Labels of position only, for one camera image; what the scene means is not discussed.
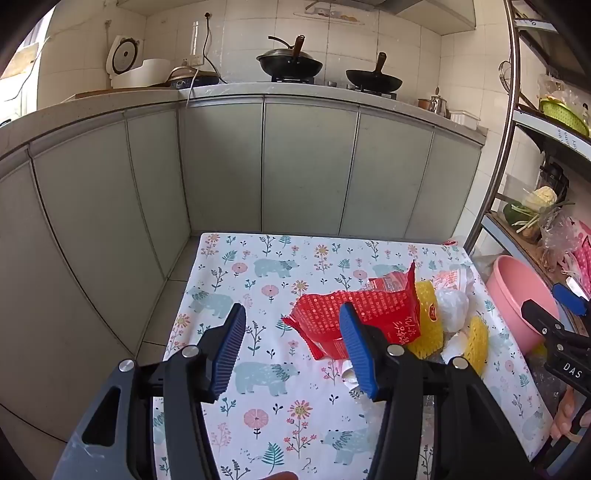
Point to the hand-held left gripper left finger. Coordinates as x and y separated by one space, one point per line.
229 353

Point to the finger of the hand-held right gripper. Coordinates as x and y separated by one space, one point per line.
570 297
540 318

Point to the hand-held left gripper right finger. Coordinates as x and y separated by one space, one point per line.
358 355

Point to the pink plastic basin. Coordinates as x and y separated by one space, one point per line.
508 286

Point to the red snack packet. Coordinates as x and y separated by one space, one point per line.
369 309

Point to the white plastic bag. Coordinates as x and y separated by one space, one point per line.
452 307

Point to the white foam piece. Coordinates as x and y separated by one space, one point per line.
455 345

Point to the person's right hand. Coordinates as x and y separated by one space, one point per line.
565 415

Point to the pink dotted blanket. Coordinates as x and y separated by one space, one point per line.
581 258

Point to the clear plastic bag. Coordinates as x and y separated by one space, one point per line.
556 235

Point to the yellow foam fruit net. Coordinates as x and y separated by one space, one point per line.
422 337
478 341

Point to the floral bear tablecloth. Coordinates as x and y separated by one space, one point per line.
258 286

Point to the green onions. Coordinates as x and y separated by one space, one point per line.
531 217

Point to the white red wrapper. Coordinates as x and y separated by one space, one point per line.
455 277

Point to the cauliflower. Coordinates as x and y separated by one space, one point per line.
542 196

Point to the green plastic basket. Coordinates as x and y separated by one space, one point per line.
563 115

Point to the grey kitchen cabinet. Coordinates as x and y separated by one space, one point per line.
300 161

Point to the white plastic container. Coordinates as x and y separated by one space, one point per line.
464 119

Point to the metal storage rack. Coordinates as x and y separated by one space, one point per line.
512 92

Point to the metal strainer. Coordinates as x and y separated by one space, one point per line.
505 76

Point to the metal kettle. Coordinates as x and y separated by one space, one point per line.
438 104

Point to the black induction cooker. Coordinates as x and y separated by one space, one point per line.
194 81

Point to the gas stove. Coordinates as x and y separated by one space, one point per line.
295 80

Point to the white rice cooker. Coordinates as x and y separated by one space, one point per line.
138 74

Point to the black wok with lid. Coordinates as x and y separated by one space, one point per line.
288 64

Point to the range hood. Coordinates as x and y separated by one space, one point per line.
341 5

